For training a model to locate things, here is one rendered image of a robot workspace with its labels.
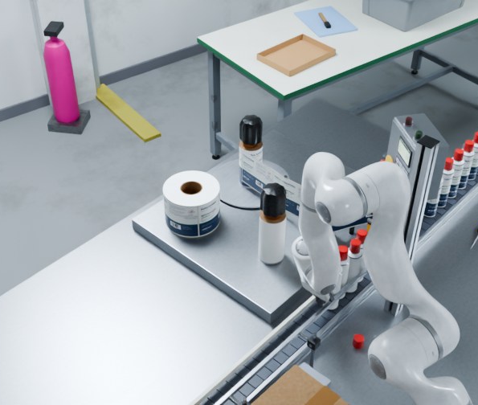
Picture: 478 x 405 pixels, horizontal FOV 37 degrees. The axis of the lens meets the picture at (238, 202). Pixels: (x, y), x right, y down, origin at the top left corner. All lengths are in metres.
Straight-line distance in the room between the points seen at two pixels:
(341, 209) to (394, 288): 0.23
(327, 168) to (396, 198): 0.17
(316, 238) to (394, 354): 0.39
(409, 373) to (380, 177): 0.45
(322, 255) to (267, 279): 0.52
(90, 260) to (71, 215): 1.51
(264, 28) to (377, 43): 0.63
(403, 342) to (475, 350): 0.70
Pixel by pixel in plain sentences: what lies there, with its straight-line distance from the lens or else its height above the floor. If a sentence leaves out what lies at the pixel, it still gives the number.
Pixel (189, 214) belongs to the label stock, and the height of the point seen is 0.99.
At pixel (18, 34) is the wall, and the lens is 4.78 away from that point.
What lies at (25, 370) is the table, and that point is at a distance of 2.29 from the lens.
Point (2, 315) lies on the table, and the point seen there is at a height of 0.83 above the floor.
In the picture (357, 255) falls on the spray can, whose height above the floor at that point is 1.04.
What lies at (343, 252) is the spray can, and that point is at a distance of 2.20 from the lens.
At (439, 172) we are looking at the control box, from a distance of 2.07.
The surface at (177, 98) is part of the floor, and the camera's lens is 4.98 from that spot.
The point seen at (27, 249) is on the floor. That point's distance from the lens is 3.92.
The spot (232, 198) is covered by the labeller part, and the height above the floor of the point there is 0.89.
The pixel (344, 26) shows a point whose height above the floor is 0.81.
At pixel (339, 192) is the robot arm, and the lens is 1.57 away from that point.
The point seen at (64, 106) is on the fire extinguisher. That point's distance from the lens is 4.65.
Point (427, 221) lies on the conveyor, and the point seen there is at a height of 0.88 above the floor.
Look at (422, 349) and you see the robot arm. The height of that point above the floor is 1.29.
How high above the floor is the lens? 2.59
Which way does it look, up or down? 40 degrees down
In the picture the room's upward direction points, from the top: straight up
